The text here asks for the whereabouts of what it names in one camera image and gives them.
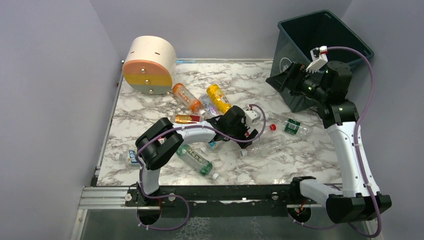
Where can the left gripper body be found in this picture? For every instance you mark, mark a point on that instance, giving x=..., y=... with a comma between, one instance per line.
x=220, y=122

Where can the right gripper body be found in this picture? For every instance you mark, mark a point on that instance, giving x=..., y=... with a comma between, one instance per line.
x=294, y=76

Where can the red label bottle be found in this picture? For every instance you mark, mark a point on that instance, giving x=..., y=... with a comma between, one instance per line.
x=268, y=131

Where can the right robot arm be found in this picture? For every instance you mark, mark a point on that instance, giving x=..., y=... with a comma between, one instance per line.
x=360, y=199

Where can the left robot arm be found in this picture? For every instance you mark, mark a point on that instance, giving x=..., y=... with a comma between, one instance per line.
x=160, y=142

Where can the dark green plastic bin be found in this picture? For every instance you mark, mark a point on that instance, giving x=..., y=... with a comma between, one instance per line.
x=298, y=35

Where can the clear purple label bottle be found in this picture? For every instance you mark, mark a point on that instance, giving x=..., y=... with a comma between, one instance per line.
x=208, y=105

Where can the white blue label bottle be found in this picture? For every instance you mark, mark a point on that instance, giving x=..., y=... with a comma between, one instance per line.
x=211, y=146

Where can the yellow drink bottle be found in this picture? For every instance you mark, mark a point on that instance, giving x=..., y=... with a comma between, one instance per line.
x=218, y=97

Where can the orange drink bottle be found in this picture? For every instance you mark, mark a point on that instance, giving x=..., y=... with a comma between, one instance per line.
x=187, y=98

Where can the clear crushed bottle white cap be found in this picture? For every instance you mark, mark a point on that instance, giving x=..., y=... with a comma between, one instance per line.
x=265, y=147

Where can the green tinted tea bottle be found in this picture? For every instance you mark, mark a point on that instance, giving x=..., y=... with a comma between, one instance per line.
x=203, y=166

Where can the clear green label bottle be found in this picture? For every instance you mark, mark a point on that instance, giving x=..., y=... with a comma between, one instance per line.
x=290, y=126

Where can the round cream drum box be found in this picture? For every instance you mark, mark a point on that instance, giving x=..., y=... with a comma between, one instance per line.
x=150, y=65

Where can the small blue label bottle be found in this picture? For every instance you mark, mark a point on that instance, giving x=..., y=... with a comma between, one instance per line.
x=128, y=157

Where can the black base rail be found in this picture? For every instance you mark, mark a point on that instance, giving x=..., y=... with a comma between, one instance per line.
x=179, y=201

